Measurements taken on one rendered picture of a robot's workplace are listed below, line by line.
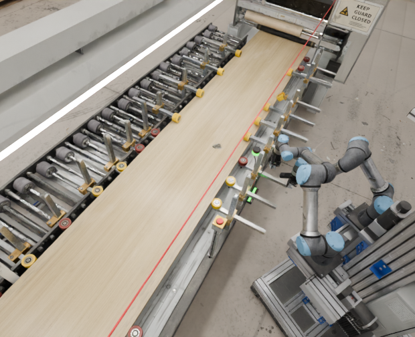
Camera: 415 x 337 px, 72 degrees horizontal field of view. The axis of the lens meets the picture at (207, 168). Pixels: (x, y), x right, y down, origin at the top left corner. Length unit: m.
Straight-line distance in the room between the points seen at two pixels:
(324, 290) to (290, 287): 0.79
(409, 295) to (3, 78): 1.97
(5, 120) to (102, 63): 0.25
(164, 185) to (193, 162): 0.33
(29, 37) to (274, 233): 2.90
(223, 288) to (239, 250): 0.42
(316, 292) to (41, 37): 1.88
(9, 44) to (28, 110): 0.12
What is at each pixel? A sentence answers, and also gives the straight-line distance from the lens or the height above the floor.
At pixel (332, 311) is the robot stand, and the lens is 2.06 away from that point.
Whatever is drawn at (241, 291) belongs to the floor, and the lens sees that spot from 2.92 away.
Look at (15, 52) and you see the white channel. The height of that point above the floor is 2.46.
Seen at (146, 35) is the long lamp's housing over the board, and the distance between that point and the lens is 0.88.
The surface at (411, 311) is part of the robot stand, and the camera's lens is 2.00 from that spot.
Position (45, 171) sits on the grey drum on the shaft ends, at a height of 0.85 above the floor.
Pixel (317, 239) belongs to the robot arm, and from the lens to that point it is 1.81.
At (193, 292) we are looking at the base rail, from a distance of 2.13.
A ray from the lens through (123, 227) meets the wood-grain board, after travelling 2.11.
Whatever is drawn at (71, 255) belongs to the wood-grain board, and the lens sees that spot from 2.11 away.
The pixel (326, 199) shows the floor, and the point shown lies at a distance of 3.71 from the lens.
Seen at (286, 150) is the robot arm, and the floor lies 1.33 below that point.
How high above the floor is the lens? 2.76
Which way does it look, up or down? 51 degrees down
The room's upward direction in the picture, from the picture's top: 8 degrees clockwise
